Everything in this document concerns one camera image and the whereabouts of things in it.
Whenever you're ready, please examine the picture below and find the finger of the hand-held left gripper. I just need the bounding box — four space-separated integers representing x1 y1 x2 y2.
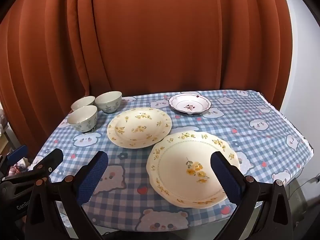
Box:
0 144 28 180
29 148 64 183

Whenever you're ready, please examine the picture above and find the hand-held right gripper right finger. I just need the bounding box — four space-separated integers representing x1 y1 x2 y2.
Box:
210 151 295 240

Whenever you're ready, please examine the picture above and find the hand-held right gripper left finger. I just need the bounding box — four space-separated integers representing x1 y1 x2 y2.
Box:
24 151 109 240

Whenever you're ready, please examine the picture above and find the scalloped yellow floral plate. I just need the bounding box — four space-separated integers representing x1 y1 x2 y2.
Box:
146 131 241 208

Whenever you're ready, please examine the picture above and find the green floral ceramic bowl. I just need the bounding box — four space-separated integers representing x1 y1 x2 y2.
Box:
94 91 123 114
67 105 98 133
71 96 96 111

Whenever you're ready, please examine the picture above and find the round yellow floral plate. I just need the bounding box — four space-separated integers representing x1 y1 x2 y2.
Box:
107 107 172 149

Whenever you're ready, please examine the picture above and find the red-rimmed white plate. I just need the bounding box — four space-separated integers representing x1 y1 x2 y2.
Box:
168 94 212 116

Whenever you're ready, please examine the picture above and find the pink cloth bundle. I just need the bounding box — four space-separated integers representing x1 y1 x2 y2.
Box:
9 159 29 178

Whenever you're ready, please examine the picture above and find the blue checked bear tablecloth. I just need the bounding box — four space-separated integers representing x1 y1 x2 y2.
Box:
30 89 314 232

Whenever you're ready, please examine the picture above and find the orange curtain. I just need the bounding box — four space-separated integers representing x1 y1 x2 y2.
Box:
0 0 293 147

